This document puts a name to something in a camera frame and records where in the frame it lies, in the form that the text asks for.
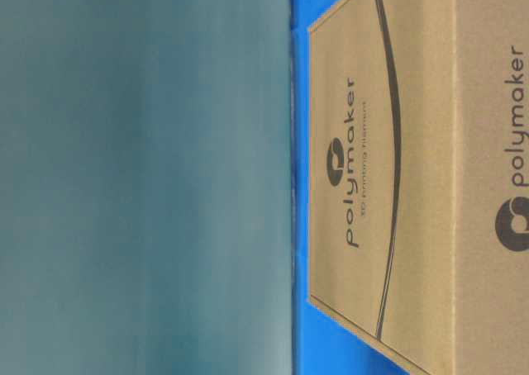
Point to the brown polymaker cardboard box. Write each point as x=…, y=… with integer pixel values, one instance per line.
x=418, y=180

